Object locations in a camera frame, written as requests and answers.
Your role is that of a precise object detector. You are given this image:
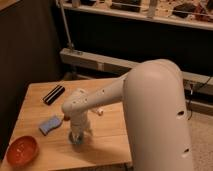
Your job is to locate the red-brown oblong object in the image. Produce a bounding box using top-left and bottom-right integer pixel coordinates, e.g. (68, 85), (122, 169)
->
(63, 115), (70, 121)

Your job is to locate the cluttered shelf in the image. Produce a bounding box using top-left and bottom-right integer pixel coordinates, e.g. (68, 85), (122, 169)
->
(55, 0), (213, 31)

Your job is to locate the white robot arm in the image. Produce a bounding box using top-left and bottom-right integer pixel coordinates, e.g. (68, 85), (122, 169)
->
(62, 59), (194, 171)

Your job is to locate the black rectangular box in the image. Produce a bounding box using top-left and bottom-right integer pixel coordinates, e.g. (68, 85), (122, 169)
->
(43, 85), (65, 105)

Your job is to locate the wooden table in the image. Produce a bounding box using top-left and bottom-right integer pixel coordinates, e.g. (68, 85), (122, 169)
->
(0, 77), (134, 171)

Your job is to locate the blue sponge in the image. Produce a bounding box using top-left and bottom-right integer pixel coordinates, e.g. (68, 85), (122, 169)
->
(39, 116), (62, 136)

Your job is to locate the grey-blue ceramic cup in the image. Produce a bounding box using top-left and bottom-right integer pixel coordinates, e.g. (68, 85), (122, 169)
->
(69, 132), (84, 145)

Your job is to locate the orange ceramic bowl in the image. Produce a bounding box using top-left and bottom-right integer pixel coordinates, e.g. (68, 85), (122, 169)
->
(6, 136), (39, 167)

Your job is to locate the grey baseboard rail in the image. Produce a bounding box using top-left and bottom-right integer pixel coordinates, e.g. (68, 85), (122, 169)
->
(60, 48), (213, 116)

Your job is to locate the black cable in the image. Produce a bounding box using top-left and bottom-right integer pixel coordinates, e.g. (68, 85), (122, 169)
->
(186, 75), (213, 121)

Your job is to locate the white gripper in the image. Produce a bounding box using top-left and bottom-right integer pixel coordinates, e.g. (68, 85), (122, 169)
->
(70, 108), (104, 140)

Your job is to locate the metal stand pole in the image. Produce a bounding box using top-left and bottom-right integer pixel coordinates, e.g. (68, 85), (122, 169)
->
(59, 0), (82, 55)

